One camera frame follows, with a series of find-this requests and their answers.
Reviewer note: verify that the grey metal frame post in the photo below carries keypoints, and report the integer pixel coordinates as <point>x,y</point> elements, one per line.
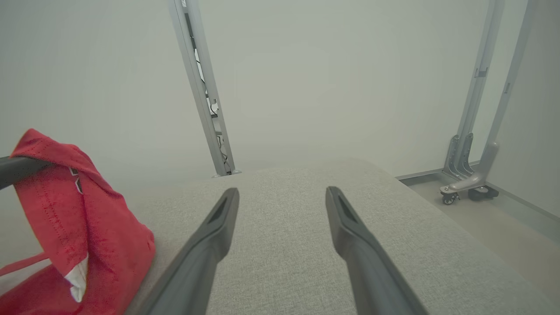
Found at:
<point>205,100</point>

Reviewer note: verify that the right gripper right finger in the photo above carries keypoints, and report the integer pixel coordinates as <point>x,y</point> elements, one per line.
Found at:
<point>372,271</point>

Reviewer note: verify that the grey wheeled stand leg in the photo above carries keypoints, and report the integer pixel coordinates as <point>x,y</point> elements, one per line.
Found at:
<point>474,179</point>

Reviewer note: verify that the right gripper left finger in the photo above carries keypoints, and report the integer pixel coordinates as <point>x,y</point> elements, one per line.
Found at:
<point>197,271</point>

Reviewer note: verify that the red white jersey shirt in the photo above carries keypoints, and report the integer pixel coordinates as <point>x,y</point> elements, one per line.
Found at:
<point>109,245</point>

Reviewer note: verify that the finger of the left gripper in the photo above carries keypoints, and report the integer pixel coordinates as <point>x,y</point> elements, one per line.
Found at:
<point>15,168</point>

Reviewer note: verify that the grey double rail post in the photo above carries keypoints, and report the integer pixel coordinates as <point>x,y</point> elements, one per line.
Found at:
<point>479,87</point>

